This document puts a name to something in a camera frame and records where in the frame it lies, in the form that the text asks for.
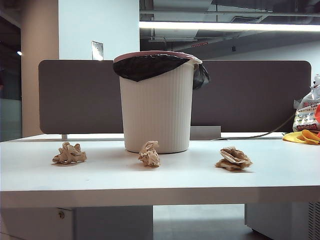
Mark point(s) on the grey metal bracket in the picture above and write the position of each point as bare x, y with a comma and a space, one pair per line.
205, 132

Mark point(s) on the long ceiling light strip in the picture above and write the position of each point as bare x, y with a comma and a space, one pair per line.
225, 26

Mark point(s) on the silver wall plate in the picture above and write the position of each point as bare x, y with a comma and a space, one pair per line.
97, 50

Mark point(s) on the brown paper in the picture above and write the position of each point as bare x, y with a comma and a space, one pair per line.
233, 157

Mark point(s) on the round white lamp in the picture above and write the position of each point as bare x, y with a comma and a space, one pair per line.
19, 53

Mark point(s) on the white cabinet with vent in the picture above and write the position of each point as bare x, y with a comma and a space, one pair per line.
275, 220

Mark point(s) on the brown paper ball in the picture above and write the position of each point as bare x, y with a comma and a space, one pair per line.
150, 156
68, 153

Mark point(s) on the white under-desk drawer cabinet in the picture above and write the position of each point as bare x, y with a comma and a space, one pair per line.
100, 222

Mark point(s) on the grey desk partition panel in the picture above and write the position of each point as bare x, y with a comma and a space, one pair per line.
80, 100

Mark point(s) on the black trash bag liner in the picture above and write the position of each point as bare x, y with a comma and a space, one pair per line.
145, 67

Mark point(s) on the yellow cloth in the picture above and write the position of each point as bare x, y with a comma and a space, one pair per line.
292, 137

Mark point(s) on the printed plastic snack bag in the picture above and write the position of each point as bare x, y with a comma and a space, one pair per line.
303, 117

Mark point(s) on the white ribbed trash can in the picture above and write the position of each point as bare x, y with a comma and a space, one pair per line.
157, 112

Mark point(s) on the round cabinet lock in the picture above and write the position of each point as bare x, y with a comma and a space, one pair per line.
60, 214

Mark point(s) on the small black ceiling fixture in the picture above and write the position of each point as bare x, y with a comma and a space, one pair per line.
233, 48

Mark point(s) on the red ceiling sign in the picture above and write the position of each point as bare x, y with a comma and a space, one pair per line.
200, 44

